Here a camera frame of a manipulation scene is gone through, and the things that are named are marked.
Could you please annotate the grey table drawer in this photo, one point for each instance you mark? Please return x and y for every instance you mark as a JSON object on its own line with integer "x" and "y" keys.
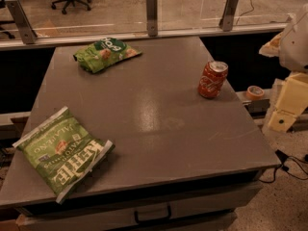
{"x": 213, "y": 210}

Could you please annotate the red coke can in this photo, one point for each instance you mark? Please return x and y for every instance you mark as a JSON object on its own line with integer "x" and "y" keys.
{"x": 212, "y": 79}

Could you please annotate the middle metal glass bracket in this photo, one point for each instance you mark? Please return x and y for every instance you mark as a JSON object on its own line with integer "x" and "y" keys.
{"x": 151, "y": 15}

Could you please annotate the metal railing ledge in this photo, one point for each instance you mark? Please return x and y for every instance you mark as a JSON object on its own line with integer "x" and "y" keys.
{"x": 17, "y": 44}

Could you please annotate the black drawer handle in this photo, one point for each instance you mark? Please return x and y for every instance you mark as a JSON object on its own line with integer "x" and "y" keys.
{"x": 151, "y": 214}

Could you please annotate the metal glass bracket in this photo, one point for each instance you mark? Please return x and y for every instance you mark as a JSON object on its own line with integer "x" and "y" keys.
{"x": 28, "y": 35}
{"x": 151, "y": 15}
{"x": 227, "y": 19}

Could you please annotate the green rice chip bag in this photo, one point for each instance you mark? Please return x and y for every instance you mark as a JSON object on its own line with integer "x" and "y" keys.
{"x": 103, "y": 54}

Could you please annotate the orange tape roll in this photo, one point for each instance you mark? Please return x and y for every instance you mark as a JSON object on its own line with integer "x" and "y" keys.
{"x": 254, "y": 93}

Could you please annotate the green jalapeno kettle chip bag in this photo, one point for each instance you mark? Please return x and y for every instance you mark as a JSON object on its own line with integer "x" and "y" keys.
{"x": 63, "y": 152}

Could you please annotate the left metal glass bracket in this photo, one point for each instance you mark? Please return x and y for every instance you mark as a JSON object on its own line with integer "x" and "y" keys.
{"x": 28, "y": 35}

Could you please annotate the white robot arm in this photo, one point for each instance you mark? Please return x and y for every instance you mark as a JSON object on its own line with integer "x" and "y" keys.
{"x": 291, "y": 47}

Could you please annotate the right metal glass bracket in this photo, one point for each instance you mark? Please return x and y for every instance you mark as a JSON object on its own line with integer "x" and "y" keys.
{"x": 227, "y": 19}

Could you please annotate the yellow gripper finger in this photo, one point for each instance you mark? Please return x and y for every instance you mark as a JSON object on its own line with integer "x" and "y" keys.
{"x": 291, "y": 103}

